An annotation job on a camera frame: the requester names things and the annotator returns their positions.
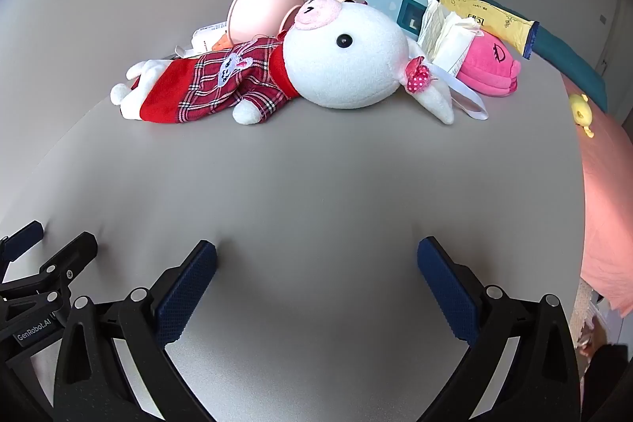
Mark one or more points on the pink bedsheet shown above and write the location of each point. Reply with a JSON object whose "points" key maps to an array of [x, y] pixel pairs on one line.
{"points": [[608, 204]]}

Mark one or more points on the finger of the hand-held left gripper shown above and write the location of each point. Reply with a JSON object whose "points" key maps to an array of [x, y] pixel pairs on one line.
{"points": [[23, 236], [74, 254]]}

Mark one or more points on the pink plastic bowl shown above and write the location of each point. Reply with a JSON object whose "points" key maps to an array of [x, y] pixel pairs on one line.
{"points": [[267, 6]]}

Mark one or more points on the light blue whale shaped toy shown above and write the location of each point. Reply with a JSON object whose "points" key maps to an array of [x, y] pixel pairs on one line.
{"points": [[388, 2]]}

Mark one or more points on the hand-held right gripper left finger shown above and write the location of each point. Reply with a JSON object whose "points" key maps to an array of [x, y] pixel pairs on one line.
{"points": [[190, 291]]}

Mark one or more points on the teal blanket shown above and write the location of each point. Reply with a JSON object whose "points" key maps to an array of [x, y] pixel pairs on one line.
{"points": [[568, 56]]}

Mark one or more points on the white rabbit plush red plaid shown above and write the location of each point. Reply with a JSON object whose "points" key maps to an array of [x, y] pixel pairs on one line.
{"points": [[346, 66]]}

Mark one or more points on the white printed packet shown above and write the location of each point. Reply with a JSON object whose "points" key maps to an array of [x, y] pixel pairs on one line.
{"points": [[210, 37]]}

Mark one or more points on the small yellow plush toy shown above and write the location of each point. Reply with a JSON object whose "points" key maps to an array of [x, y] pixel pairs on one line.
{"points": [[579, 110]]}

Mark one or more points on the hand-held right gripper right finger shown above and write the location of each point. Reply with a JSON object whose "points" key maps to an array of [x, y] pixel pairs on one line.
{"points": [[442, 291]]}

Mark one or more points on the pink plush toy closed eye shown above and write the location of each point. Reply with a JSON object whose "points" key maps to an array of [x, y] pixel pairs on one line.
{"points": [[489, 66]]}

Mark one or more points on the white tissue packet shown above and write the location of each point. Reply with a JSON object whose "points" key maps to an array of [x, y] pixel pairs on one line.
{"points": [[430, 24], [457, 41]]}

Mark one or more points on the small orange object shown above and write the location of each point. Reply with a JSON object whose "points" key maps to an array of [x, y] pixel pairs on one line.
{"points": [[221, 43]]}

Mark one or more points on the yellow long packet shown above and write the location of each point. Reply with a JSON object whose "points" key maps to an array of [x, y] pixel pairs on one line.
{"points": [[494, 19]]}

